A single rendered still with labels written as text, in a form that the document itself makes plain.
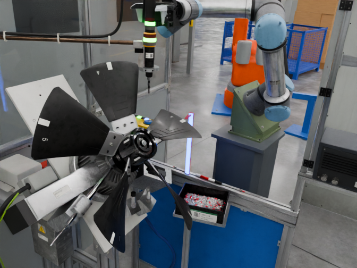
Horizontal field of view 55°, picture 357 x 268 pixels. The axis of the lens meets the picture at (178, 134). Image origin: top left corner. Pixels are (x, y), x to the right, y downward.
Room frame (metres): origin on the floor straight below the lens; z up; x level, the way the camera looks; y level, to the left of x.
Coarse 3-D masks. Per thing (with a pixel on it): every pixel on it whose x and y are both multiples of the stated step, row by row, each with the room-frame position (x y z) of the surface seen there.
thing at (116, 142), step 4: (112, 132) 1.04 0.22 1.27; (116, 132) 1.06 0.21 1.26; (108, 136) 1.04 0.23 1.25; (112, 136) 1.05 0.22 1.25; (116, 136) 1.06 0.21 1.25; (120, 136) 1.06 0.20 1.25; (108, 140) 1.04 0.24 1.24; (112, 140) 1.05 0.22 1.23; (116, 140) 1.06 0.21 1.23; (120, 140) 1.06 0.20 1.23; (104, 144) 1.03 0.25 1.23; (108, 144) 1.04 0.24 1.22; (116, 144) 1.06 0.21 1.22; (104, 148) 1.03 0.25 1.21; (108, 148) 1.04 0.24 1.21; (112, 148) 1.05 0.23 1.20; (116, 148) 1.06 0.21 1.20; (100, 152) 1.03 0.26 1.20; (104, 152) 1.03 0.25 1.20; (108, 152) 1.04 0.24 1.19; (112, 152) 1.05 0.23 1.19
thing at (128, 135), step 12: (132, 132) 1.06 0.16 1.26; (144, 132) 1.11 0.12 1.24; (120, 144) 1.06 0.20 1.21; (132, 144) 1.03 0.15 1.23; (156, 144) 1.10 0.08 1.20; (108, 156) 1.06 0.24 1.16; (120, 156) 1.07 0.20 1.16; (132, 156) 1.03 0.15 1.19; (144, 156) 1.03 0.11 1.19; (120, 168) 1.05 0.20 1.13; (132, 168) 1.08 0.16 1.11
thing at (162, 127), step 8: (160, 112) 1.41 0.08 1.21; (168, 112) 1.42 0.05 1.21; (160, 120) 1.35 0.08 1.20; (168, 120) 1.36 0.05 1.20; (176, 120) 1.37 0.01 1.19; (152, 128) 1.27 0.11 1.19; (160, 128) 1.27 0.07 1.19; (168, 128) 1.28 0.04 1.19; (176, 128) 1.30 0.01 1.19; (184, 128) 1.32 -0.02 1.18; (192, 128) 1.35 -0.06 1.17; (160, 136) 1.20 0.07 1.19; (168, 136) 1.22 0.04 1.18; (176, 136) 1.24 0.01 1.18; (184, 136) 1.26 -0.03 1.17; (192, 136) 1.29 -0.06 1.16; (200, 136) 1.32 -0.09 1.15
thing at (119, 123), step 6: (132, 114) 1.17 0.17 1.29; (120, 120) 1.16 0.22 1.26; (126, 120) 1.16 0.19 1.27; (132, 120) 1.16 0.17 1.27; (114, 126) 1.15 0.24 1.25; (120, 126) 1.15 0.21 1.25; (126, 126) 1.15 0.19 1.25; (132, 126) 1.15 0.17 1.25; (120, 132) 1.13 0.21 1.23; (126, 132) 1.13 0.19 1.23
